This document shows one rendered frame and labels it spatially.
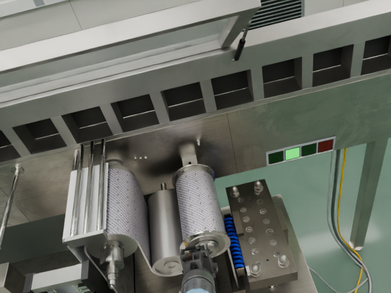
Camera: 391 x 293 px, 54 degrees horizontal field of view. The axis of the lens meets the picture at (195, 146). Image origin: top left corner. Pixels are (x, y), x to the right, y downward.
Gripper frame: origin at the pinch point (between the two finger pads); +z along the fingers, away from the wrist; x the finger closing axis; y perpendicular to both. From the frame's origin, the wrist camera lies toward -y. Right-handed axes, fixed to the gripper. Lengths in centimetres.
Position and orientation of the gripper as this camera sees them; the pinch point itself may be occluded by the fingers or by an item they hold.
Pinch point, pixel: (200, 259)
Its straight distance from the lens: 113.1
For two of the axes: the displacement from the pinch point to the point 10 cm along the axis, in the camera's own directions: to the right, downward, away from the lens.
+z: 0.2, -0.9, 10.0
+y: -2.3, -9.7, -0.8
